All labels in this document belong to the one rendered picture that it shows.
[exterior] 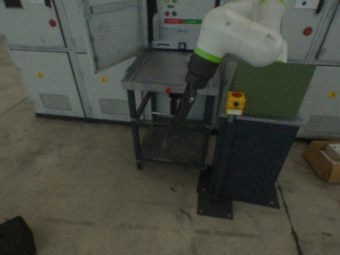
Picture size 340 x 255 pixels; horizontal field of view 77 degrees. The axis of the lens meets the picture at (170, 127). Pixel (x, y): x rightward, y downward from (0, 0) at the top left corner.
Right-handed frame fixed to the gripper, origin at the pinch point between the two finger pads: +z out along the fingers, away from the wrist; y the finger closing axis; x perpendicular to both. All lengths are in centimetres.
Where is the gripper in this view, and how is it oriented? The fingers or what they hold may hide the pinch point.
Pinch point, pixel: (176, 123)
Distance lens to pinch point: 78.8
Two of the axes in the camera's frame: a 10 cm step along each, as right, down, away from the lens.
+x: 9.3, 3.3, 1.4
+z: -3.5, 7.9, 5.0
